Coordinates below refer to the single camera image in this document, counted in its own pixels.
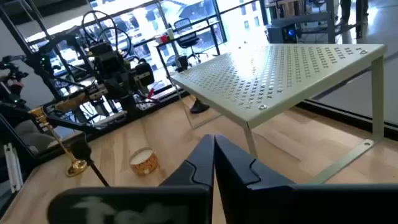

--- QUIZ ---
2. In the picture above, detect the candle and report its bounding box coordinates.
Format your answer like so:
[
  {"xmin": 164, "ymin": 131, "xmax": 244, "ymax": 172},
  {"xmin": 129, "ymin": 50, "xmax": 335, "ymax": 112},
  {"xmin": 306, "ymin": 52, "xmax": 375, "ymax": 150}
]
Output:
[{"xmin": 129, "ymin": 147, "xmax": 159, "ymax": 176}]

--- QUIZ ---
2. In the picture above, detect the black candlestick holder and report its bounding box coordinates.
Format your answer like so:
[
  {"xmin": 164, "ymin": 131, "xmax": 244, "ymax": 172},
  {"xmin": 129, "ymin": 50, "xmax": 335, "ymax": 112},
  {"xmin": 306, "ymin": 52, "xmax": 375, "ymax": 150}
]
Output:
[{"xmin": 70, "ymin": 133, "xmax": 110, "ymax": 188}]

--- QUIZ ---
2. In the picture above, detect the green perforated metal shelf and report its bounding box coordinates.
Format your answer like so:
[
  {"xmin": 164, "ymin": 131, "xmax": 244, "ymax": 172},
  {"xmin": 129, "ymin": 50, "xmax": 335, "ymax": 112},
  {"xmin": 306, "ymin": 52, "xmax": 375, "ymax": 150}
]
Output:
[{"xmin": 170, "ymin": 43, "xmax": 387, "ymax": 185}]

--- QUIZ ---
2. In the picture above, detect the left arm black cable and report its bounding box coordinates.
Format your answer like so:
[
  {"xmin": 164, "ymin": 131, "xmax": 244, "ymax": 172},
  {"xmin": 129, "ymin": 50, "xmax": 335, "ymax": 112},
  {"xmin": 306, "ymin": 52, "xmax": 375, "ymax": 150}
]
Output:
[{"xmin": 81, "ymin": 10, "xmax": 133, "ymax": 60}]

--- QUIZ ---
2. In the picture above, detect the black office chair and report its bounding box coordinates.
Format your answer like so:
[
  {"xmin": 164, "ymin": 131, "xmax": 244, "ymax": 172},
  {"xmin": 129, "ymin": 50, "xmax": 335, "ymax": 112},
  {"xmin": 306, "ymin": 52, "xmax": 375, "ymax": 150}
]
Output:
[{"xmin": 172, "ymin": 17, "xmax": 210, "ymax": 65}]

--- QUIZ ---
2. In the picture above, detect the black metal desk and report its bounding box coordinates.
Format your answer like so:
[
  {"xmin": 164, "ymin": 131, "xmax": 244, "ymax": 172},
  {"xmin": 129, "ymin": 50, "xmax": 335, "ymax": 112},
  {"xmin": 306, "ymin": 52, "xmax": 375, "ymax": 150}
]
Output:
[{"xmin": 155, "ymin": 20, "xmax": 225, "ymax": 94}]

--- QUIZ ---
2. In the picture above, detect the grey metal rack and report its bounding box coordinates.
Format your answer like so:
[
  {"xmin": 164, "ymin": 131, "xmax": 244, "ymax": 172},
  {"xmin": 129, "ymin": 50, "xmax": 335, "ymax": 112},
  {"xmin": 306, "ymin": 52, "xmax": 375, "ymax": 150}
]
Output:
[{"xmin": 269, "ymin": 0, "xmax": 341, "ymax": 44}]

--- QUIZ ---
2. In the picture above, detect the person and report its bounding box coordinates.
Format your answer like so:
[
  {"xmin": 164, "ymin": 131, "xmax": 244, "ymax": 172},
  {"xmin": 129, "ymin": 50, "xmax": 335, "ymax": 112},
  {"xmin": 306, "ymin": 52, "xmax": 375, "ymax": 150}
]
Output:
[{"xmin": 338, "ymin": 0, "xmax": 370, "ymax": 40}]

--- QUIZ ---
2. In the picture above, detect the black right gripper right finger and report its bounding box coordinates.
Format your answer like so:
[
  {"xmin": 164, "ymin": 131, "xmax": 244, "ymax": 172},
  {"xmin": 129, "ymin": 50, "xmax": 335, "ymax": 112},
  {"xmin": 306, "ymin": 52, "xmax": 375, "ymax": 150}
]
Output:
[{"xmin": 214, "ymin": 134, "xmax": 398, "ymax": 224}]

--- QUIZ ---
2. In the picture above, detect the computer case with blue light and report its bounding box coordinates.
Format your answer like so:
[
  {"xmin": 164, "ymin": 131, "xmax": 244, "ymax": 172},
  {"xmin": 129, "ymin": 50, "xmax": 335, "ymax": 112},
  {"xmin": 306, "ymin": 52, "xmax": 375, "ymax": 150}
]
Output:
[{"xmin": 266, "ymin": 23, "xmax": 302, "ymax": 44}]

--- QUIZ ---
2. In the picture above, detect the white profile bar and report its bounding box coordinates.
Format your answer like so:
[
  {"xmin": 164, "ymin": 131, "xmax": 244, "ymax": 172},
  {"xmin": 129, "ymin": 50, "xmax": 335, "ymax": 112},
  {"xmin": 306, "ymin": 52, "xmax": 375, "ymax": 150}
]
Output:
[{"xmin": 2, "ymin": 142, "xmax": 25, "ymax": 194}]

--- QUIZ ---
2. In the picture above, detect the person's foot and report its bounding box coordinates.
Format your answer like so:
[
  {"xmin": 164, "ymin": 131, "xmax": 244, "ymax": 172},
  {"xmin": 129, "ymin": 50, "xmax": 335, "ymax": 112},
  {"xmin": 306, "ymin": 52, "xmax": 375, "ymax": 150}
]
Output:
[{"xmin": 189, "ymin": 98, "xmax": 211, "ymax": 114}]

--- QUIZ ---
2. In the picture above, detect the black camera on tripod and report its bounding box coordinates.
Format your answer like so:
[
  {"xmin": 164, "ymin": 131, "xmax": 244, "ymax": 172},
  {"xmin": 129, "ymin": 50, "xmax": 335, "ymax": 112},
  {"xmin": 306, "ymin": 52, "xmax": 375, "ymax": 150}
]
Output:
[{"xmin": 0, "ymin": 54, "xmax": 30, "ymax": 105}]

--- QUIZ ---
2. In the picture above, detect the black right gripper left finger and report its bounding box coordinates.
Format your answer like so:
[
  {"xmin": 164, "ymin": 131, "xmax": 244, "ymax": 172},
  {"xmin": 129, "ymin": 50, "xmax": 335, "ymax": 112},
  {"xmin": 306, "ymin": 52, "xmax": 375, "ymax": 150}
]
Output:
[{"xmin": 47, "ymin": 134, "xmax": 216, "ymax": 224}]

